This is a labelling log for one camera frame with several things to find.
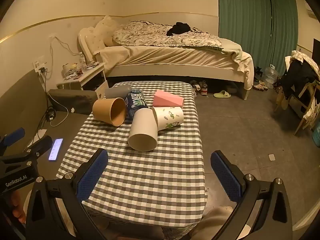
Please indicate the plain white cup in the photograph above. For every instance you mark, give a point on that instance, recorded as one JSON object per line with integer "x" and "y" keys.
{"x": 143, "y": 130}

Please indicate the large water jug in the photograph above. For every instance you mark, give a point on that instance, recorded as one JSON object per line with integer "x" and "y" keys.
{"x": 271, "y": 76}

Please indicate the pair of sneakers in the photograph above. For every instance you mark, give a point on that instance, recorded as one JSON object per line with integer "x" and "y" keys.
{"x": 200, "y": 87}

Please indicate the cream bed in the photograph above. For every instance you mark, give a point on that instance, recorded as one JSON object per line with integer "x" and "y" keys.
{"x": 175, "y": 57}

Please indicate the wall socket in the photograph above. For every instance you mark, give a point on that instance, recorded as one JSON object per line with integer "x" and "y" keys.
{"x": 39, "y": 66}

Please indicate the white cup with green print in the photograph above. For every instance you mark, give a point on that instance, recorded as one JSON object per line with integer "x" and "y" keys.
{"x": 170, "y": 117}

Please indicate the person's left hand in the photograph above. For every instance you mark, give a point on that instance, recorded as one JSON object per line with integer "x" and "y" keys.
{"x": 18, "y": 206}

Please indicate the grey checkered tablecloth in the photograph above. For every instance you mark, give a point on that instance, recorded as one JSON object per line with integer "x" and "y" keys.
{"x": 150, "y": 177}

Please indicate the cream pillow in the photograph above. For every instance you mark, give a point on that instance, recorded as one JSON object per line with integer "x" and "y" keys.
{"x": 107, "y": 30}

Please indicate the white nightstand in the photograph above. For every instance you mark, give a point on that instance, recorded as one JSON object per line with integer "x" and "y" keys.
{"x": 87, "y": 80}

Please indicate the clear plastic bottle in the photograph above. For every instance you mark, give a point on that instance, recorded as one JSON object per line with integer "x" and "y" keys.
{"x": 81, "y": 58}

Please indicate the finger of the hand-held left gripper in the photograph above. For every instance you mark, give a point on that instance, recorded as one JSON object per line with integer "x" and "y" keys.
{"x": 14, "y": 136}
{"x": 40, "y": 145}

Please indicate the light sandals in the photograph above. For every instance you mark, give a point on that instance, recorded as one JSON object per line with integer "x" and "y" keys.
{"x": 260, "y": 85}

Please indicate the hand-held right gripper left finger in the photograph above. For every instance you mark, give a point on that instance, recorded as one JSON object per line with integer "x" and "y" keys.
{"x": 92, "y": 178}

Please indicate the black cloth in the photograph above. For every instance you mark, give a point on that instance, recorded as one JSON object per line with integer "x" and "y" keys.
{"x": 178, "y": 28}

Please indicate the blue container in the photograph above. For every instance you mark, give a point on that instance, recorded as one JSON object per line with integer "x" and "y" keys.
{"x": 316, "y": 136}

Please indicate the white paper scrap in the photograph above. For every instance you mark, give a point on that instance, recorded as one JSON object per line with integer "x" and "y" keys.
{"x": 272, "y": 157}

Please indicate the pink block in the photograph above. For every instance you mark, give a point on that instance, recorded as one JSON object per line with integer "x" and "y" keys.
{"x": 167, "y": 98}

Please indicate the wooden chair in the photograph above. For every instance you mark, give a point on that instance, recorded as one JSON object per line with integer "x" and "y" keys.
{"x": 306, "y": 97}

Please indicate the brown paper cup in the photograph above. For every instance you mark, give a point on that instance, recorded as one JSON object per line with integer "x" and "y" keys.
{"x": 105, "y": 109}

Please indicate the dark jacket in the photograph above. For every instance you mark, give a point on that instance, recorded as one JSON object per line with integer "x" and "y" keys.
{"x": 297, "y": 76}

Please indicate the green slipper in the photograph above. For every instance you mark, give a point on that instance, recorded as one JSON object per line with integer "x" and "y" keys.
{"x": 221, "y": 94}

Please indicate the smartphone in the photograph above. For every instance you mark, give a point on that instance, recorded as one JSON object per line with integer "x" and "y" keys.
{"x": 55, "y": 149}

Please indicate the black television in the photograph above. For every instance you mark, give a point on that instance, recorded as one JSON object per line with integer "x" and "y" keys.
{"x": 316, "y": 50}

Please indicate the green curtain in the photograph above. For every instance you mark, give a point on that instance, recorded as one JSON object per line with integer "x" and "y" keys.
{"x": 283, "y": 30}
{"x": 242, "y": 10}

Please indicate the dark grey bag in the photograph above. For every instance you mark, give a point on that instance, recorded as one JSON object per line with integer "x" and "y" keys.
{"x": 72, "y": 101}

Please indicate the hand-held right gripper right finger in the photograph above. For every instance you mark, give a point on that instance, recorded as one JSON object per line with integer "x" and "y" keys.
{"x": 225, "y": 177}

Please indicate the grey cup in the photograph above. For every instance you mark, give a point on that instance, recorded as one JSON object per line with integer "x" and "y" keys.
{"x": 117, "y": 91}

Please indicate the floral quilt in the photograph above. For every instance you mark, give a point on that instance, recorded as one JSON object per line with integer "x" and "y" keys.
{"x": 155, "y": 36}

